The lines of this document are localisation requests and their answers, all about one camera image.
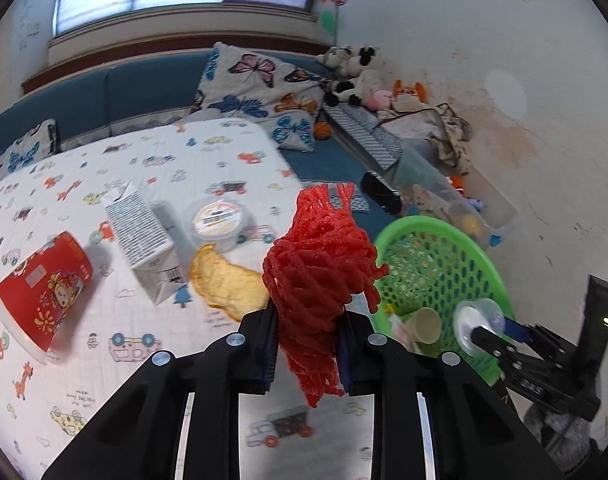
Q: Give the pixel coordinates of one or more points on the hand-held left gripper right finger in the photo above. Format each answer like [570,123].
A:
[345,360]

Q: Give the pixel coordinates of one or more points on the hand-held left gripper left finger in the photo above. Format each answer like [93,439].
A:
[270,355]

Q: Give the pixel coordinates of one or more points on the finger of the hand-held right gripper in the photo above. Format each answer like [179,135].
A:
[491,340]
[516,328]

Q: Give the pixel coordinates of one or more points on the clear plastic cup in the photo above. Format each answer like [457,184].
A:
[476,317]

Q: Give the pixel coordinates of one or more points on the beige paper cup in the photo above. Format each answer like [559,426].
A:
[424,325]

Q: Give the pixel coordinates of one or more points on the red mesh net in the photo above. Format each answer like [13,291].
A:
[319,280]

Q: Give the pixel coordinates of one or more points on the green plastic basket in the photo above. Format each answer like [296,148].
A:
[434,230]

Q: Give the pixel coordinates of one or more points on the round plastic container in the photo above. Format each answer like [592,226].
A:
[216,220]

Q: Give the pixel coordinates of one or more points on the printed cartoon blanket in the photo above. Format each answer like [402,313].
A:
[113,320]

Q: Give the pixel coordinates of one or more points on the clear storage box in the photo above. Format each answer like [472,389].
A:
[434,180]

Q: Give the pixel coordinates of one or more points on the white printed carton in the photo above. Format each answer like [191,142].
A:
[138,235]

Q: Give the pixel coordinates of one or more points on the beige printed cloth bag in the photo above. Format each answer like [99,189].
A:
[434,130]

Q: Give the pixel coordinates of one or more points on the grey patterned mat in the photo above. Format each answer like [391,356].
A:
[364,132]

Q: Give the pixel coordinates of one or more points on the small orange ball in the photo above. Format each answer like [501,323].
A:
[323,131]

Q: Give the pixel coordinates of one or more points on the red paper cup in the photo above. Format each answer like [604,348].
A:
[38,290]

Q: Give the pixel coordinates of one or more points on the orange fox plush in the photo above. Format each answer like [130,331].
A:
[409,94]

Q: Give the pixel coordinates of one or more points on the pink plush toy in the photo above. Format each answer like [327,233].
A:
[381,100]

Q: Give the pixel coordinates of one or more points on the large butterfly pillow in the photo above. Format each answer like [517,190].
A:
[254,90]

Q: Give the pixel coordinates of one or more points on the black white cow plush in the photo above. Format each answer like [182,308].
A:
[351,60]
[356,87]

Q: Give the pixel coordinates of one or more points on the blue sofa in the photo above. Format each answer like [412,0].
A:
[143,90]

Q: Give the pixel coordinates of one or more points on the small butterfly pillow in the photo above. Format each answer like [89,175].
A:
[23,152]

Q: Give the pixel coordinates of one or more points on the colourful pinwheel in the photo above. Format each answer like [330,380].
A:
[330,0]

